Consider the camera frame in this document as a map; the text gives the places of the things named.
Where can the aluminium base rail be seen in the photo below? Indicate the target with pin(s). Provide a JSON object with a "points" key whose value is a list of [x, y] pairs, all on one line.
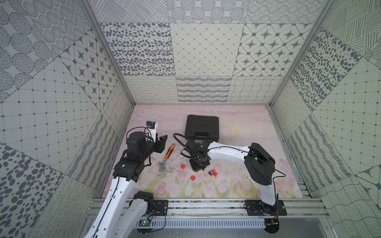
{"points": [[231, 214]]}

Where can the red stamp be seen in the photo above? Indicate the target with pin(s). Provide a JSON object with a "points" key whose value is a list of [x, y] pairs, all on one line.
{"points": [[213, 173]]}

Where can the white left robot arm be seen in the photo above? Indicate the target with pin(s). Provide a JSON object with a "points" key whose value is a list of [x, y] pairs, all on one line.
{"points": [[111, 222]]}

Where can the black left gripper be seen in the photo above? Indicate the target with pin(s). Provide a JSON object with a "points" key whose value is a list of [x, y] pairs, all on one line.
{"points": [[160, 144]]}

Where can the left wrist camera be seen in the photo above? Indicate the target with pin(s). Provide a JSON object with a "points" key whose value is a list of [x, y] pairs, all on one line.
{"points": [[151, 128]]}

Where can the black plastic tool case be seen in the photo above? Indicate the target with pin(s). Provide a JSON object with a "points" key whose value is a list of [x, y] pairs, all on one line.
{"points": [[202, 127]]}

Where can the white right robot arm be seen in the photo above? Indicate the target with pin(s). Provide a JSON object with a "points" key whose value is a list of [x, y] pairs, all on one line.
{"points": [[259, 163]]}

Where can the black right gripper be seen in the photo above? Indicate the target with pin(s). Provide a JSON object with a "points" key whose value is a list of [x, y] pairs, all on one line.
{"points": [[195, 167]]}

